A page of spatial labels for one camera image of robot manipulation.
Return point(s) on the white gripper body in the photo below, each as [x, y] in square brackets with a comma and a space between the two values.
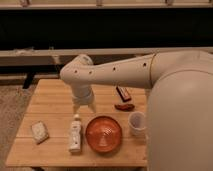
[82, 94]

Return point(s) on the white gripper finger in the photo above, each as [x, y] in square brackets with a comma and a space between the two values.
[92, 106]
[76, 108]

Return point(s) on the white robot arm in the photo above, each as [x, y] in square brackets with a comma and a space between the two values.
[179, 115]

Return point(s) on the orange ceramic bowl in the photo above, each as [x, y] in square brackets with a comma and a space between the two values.
[103, 134]

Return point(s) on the wooden table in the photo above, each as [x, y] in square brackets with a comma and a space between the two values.
[51, 104]

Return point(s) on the white squeeze bottle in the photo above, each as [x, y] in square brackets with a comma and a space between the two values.
[75, 134]

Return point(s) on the white wrapped snack packet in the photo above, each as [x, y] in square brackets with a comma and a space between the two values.
[39, 132]

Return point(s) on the white plastic cup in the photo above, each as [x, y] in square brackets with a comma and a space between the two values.
[136, 122]

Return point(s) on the long white bench rail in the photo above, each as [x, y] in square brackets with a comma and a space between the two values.
[27, 57]

